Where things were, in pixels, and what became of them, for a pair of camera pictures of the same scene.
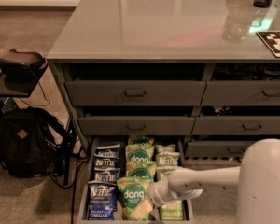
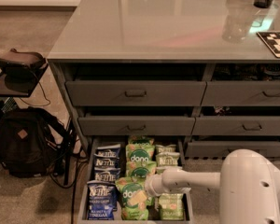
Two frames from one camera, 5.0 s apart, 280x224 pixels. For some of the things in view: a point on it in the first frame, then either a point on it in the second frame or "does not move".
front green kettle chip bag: [174, 210] does not move
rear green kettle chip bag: [168, 151] does not move
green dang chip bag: [140, 142] does not move
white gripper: [160, 191] → [154, 185]
